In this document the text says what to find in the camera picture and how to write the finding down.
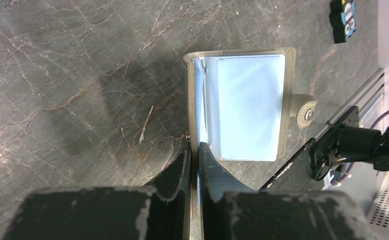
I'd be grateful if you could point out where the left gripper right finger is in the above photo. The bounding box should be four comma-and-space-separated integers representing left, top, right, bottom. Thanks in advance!
198, 142, 373, 240

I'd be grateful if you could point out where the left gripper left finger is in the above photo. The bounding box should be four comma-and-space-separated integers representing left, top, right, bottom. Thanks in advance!
3, 146, 191, 240

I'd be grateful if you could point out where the olive card holder wallet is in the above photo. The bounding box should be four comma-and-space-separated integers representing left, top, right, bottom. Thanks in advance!
183, 47, 317, 240

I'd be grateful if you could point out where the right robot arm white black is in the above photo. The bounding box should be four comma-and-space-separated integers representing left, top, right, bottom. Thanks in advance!
310, 124, 389, 182

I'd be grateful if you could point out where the black blue owl sticker toy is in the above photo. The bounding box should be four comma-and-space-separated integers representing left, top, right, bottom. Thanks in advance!
329, 0, 357, 44

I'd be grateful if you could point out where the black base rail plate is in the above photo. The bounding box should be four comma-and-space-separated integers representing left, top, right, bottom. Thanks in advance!
259, 105, 361, 193

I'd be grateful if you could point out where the white slotted cable duct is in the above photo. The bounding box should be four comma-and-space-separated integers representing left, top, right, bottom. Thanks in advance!
366, 170, 389, 234

